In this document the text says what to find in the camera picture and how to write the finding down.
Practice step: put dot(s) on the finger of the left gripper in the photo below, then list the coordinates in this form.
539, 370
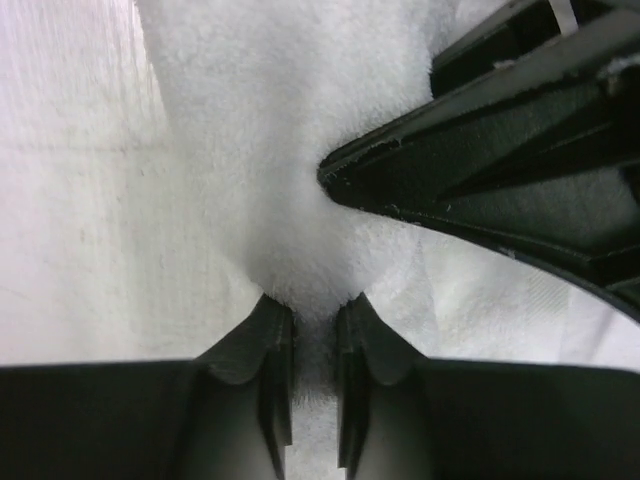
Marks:
520, 53
551, 178

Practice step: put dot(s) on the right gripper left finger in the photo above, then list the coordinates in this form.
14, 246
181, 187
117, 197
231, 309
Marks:
241, 420

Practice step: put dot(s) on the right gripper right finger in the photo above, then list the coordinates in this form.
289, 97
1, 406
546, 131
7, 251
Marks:
368, 353

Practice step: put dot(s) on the white towel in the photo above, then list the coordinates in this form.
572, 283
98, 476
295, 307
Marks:
158, 163

